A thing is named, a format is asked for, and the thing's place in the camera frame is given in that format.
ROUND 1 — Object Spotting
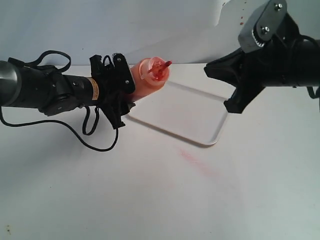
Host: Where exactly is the red sauce squeeze bottle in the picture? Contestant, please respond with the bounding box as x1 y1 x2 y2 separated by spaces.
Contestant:
127 56 172 102

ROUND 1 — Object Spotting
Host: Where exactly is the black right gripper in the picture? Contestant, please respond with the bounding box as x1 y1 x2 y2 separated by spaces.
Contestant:
204 13 320 114

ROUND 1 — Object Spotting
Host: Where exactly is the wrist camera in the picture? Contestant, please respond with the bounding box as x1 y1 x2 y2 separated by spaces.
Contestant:
238 0 287 54
112 53 136 95

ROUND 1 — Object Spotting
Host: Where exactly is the white rectangular plastic tray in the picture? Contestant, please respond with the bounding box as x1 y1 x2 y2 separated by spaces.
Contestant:
127 82 228 147

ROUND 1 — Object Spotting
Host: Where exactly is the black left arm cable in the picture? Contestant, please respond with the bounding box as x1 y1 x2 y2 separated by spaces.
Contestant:
0 49 120 152

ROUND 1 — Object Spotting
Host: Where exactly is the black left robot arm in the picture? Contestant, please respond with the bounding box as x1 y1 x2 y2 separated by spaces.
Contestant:
0 50 136 129

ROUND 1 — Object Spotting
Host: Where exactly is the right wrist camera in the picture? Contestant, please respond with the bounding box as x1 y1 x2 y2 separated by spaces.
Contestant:
238 0 287 54

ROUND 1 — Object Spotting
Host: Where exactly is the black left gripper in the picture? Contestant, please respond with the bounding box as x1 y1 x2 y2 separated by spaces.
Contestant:
89 55 135 130

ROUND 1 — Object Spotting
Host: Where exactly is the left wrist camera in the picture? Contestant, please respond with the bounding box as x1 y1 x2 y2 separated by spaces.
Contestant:
112 53 136 95

